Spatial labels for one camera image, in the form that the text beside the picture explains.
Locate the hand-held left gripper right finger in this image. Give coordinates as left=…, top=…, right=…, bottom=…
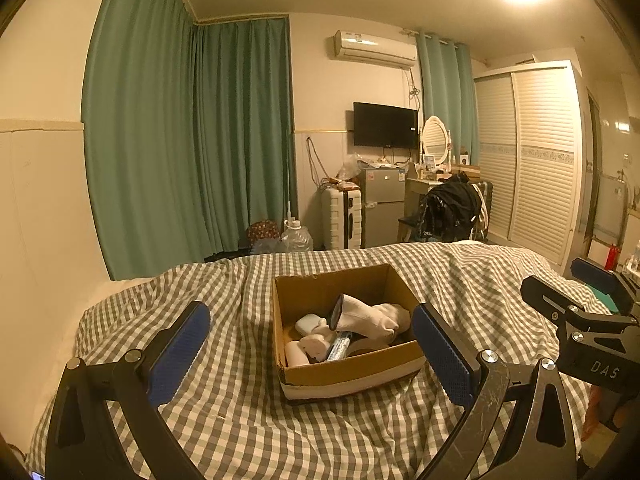
left=412, top=302, right=583, bottom=480

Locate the white tape roll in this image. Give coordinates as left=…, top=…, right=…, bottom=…
left=347, top=337, right=396, bottom=359

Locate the white jar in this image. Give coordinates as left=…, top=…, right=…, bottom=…
left=285, top=341, right=308, bottom=368

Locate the black wall television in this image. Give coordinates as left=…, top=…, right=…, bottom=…
left=352, top=101, right=419, bottom=150

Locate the white air conditioner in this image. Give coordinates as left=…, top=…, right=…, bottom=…
left=328, top=30, right=417, bottom=68

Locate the floral bag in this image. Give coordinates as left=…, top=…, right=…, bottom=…
left=246, top=220, right=281, bottom=243

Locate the dark chair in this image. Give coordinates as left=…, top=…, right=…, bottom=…
left=397, top=215, right=426, bottom=243

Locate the cardboard box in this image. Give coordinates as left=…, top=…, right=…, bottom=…
left=272, top=262, right=427, bottom=402

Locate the clear water bottle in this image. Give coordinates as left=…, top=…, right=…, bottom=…
left=281, top=218, right=314, bottom=252

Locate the white dressing table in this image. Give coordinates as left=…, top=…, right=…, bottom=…
left=404, top=162, right=481, bottom=221

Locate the silver small fridge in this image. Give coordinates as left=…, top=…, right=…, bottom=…
left=358, top=166, right=407, bottom=249

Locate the white sock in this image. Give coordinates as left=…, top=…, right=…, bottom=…
left=340, top=295, right=412, bottom=346

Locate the green curtain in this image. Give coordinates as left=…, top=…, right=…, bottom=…
left=415, top=30, right=481, bottom=166
left=81, top=0, right=201, bottom=281
left=192, top=16, right=296, bottom=256

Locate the green topped stool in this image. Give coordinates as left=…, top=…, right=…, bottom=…
left=589, top=284, right=620, bottom=315

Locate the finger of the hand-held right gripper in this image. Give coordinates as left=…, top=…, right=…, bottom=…
left=520, top=275, right=628, bottom=333
left=571, top=256, right=640, bottom=317

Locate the white oval vanity mirror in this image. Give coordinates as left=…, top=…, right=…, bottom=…
left=421, top=115, right=451, bottom=165

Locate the white thin pole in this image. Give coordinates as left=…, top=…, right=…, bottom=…
left=285, top=130, right=296, bottom=221

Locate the black jacket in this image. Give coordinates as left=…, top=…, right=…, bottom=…
left=416, top=177, right=482, bottom=243

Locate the white earbuds case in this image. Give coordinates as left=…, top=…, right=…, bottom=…
left=295, top=313, right=323, bottom=336

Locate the white louvred wardrobe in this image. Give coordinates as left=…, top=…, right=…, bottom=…
left=472, top=60, right=586, bottom=273

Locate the wall cable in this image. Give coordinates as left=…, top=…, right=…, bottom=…
left=305, top=135, right=326, bottom=186

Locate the grey white checked blanket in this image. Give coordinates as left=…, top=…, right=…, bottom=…
left=25, top=241, right=616, bottom=480

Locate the person's right hand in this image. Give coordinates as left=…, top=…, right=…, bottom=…
left=582, top=386, right=601, bottom=436

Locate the black hand mirror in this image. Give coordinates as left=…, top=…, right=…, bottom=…
left=330, top=296, right=351, bottom=332

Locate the clear plastic bag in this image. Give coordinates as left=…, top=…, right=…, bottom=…
left=340, top=152, right=368, bottom=181

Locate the white suitcase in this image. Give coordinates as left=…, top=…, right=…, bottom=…
left=320, top=187, right=362, bottom=251

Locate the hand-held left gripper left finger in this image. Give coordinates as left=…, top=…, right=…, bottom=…
left=44, top=301, right=212, bottom=480

